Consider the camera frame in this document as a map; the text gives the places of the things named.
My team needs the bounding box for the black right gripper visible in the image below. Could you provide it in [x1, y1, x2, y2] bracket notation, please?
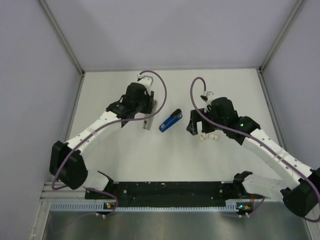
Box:
[186, 107, 226, 136]

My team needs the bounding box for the grey and black stapler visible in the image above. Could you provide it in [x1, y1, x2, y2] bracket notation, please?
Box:
[143, 99, 158, 131]

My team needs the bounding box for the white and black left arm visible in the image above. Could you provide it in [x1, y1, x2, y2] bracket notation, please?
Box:
[49, 80, 154, 199]

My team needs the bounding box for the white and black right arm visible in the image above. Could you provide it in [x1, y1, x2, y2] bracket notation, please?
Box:
[186, 96, 320, 218]

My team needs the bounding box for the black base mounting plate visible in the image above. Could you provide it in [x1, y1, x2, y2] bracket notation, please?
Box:
[84, 181, 253, 208]

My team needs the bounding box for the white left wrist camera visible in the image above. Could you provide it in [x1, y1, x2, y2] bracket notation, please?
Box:
[137, 74, 154, 95]

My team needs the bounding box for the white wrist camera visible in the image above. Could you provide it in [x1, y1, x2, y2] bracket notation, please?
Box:
[200, 91, 216, 103]
[137, 74, 154, 95]

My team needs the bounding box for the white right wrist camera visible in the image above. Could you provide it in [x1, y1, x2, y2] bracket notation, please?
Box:
[200, 91, 216, 103]

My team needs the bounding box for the aluminium frame rail front left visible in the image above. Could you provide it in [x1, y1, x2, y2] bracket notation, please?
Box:
[40, 182, 86, 201]

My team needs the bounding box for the aluminium frame post left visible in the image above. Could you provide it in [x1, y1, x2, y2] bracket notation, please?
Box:
[37, 0, 85, 76]

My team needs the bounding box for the aluminium frame post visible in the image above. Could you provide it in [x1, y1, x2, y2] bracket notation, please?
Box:
[258, 0, 307, 74]
[37, 0, 85, 76]

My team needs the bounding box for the light blue slotted cable duct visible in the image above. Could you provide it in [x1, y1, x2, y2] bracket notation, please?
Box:
[50, 201, 239, 213]

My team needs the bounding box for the aluminium frame post right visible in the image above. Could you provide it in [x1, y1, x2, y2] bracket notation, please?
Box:
[258, 0, 307, 74]

